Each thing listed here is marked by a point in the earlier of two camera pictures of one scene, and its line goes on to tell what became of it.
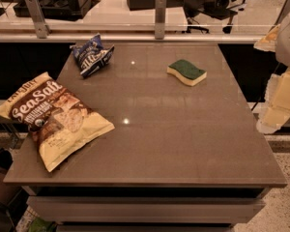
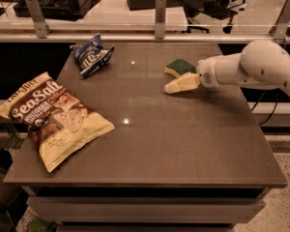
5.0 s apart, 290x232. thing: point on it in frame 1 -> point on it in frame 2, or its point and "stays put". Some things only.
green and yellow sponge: x=187 y=72 stays put
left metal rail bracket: x=41 y=26 stays put
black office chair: x=221 y=4 stays put
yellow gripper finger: x=282 y=100 -> x=206 y=72
